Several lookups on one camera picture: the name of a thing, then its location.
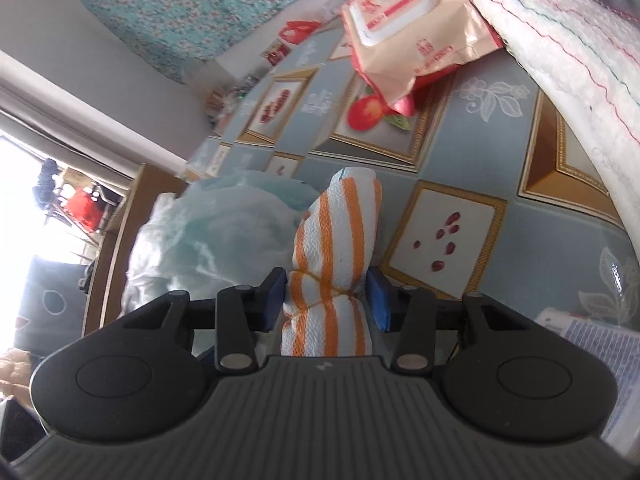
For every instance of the orange striped towel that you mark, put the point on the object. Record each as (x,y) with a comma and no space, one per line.
(330,240)

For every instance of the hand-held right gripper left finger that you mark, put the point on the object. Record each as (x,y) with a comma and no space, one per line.
(275,300)

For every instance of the red hanging cloth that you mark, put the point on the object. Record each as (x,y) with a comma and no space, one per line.
(85,207)

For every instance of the white printed packet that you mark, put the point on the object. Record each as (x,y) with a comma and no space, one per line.
(595,350)

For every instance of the dark printed box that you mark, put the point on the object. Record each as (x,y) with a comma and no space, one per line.
(50,305)

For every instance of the red plastic bag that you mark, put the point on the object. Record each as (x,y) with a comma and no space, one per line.
(297,30)

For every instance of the white stitched quilt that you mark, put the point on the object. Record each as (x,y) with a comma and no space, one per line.
(550,35)

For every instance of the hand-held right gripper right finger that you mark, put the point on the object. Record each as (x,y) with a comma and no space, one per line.
(377,305)

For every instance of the white plastic bag teal print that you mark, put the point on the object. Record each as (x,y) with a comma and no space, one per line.
(215,230)

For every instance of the teal floral wall cloth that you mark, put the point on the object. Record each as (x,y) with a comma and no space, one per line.
(200,5)

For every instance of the red white wipes packet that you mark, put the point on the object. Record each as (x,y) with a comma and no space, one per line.
(400,25)

